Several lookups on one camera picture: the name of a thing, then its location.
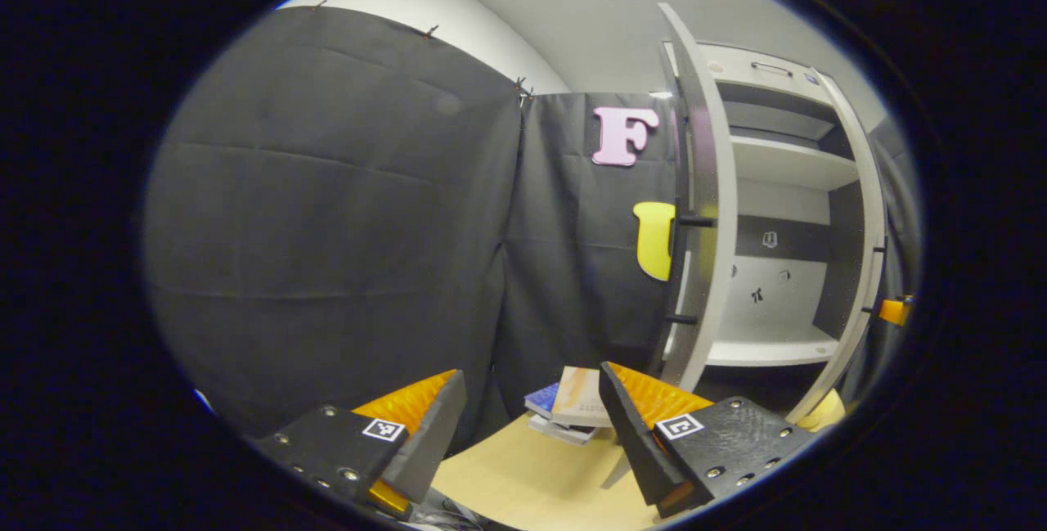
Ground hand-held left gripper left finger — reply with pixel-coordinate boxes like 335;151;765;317
254;369;468;522

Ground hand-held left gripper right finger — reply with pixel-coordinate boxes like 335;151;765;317
599;362;821;520

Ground white cabinet door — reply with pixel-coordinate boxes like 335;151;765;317
654;2;739;394
784;67;890;426

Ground white cabinet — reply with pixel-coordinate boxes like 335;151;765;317
661;40;890;403

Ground white cabinet shelf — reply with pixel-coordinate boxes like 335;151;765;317
730;135;861;193

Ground grey book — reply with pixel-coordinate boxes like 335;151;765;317
528;414;600;447

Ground blue book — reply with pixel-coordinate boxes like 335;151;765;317
523;383;562;420

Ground yellow plush object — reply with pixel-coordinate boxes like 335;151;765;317
797;387;847;433

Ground black backdrop cloth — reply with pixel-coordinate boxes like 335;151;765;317
142;5;681;439

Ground black door handle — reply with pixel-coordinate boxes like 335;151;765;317
665;215;717;326

